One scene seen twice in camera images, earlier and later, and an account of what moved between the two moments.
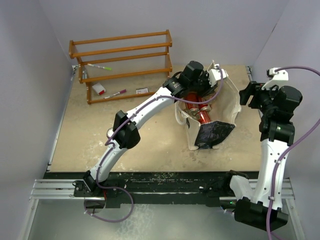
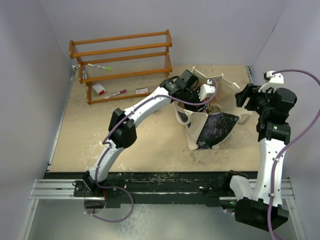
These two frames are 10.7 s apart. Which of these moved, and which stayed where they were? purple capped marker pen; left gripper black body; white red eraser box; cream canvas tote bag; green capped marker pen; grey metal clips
Moved: left gripper black body; cream canvas tote bag
Stayed: green capped marker pen; grey metal clips; white red eraser box; purple capped marker pen
